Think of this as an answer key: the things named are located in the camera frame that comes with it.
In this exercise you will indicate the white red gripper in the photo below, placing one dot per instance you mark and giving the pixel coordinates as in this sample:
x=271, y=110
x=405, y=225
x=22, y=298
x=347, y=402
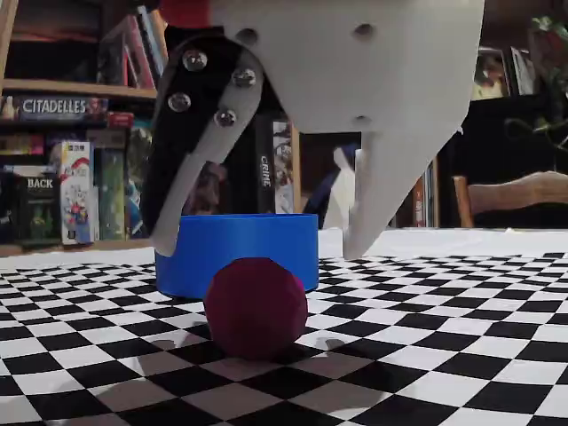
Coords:
x=355, y=75

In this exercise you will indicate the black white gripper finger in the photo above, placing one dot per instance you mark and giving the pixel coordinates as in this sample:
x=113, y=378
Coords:
x=177, y=146

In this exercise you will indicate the pink faceted ball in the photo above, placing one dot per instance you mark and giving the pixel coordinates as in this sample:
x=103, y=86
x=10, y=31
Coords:
x=255, y=310

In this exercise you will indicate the blue illustrated game box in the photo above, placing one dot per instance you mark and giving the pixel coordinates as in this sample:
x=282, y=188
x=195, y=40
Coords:
x=135, y=186

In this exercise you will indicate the small red game box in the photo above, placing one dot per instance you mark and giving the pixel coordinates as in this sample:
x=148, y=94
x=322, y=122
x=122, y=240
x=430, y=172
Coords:
x=120, y=120

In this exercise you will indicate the green game box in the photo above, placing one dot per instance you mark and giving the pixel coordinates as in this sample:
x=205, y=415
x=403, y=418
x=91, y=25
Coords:
x=111, y=195

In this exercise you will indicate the black Crime game box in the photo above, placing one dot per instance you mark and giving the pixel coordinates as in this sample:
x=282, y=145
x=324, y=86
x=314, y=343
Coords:
x=265, y=146

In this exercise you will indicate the white illustrated game box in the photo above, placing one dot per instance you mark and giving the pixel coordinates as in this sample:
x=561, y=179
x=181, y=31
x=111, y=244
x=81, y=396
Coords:
x=284, y=177

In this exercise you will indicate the white cartoon game box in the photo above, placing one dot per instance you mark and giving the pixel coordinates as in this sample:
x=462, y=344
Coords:
x=77, y=195

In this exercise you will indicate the dark upright game box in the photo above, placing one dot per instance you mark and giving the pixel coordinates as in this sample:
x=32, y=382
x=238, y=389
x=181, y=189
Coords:
x=115, y=53

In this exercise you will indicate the blue round plastic box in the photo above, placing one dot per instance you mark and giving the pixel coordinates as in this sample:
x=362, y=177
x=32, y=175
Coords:
x=248, y=239

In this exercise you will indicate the Citadelles game box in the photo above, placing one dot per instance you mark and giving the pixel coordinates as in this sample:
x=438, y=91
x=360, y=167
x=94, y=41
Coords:
x=53, y=106

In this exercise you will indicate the black Back game box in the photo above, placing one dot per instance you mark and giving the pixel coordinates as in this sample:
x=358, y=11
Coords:
x=40, y=208

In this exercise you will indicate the white bag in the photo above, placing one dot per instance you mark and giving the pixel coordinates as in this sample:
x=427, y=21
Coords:
x=342, y=177

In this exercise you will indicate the brown wooden chair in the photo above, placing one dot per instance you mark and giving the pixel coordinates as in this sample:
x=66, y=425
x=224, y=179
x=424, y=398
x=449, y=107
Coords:
x=510, y=195

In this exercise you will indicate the wooden bookshelf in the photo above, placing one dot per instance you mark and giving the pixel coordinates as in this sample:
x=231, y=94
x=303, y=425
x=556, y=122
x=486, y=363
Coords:
x=66, y=85

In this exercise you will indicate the framed picture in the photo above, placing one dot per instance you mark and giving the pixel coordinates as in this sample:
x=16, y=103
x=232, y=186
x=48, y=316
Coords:
x=490, y=73
x=523, y=71

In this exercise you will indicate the black white checkered paper mat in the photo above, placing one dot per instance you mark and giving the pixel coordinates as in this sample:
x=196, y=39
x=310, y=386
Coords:
x=444, y=337

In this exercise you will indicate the green leafy plant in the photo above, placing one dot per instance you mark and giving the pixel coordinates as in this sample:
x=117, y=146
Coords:
x=550, y=35

